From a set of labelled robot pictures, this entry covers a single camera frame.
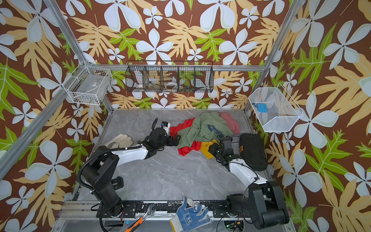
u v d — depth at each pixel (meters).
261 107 0.86
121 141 1.01
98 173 0.47
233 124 1.04
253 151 0.89
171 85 0.99
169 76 0.97
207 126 0.93
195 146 0.93
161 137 0.72
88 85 0.85
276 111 0.83
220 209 0.74
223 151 0.69
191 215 0.72
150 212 0.73
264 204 0.41
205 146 0.94
